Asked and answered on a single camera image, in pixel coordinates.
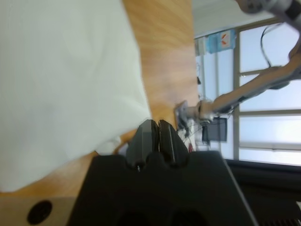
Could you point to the blue water jug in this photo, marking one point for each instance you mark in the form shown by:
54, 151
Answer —
219, 41

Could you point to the dark computer monitor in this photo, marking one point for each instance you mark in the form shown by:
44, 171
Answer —
216, 129

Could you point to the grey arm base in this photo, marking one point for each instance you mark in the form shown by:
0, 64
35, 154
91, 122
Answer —
182, 113

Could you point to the grey framed glass partition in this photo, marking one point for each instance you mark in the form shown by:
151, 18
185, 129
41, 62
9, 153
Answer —
236, 66

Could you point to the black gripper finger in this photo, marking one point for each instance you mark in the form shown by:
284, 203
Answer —
141, 143
172, 146

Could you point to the red connector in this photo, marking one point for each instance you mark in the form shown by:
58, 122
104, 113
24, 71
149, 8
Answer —
190, 148

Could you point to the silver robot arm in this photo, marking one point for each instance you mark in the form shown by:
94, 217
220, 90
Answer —
247, 91

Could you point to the white t-shirt with black logo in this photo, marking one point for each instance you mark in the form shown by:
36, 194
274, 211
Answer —
58, 82

